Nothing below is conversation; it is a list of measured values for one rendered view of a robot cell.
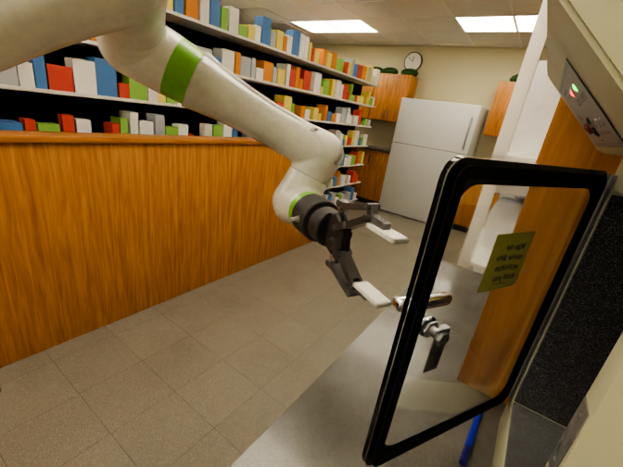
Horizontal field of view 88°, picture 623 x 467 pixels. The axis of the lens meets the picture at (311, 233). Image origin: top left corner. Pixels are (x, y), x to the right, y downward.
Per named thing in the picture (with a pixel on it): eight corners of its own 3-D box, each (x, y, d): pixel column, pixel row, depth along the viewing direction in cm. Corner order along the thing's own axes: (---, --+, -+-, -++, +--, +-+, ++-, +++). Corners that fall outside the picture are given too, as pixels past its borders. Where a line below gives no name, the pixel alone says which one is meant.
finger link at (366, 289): (352, 282, 56) (351, 285, 56) (377, 304, 51) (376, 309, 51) (366, 280, 58) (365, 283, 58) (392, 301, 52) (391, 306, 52)
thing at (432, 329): (439, 371, 37) (453, 330, 35) (425, 375, 36) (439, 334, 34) (426, 359, 38) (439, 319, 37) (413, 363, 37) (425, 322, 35)
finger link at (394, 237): (379, 226, 54) (380, 221, 54) (408, 243, 48) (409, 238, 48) (364, 226, 53) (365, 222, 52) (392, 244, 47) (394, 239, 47)
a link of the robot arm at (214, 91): (185, 107, 72) (179, 104, 62) (208, 59, 71) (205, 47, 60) (321, 183, 85) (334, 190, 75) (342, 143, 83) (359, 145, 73)
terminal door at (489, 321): (504, 401, 56) (611, 170, 42) (362, 470, 42) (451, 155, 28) (500, 397, 57) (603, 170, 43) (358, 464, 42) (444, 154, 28)
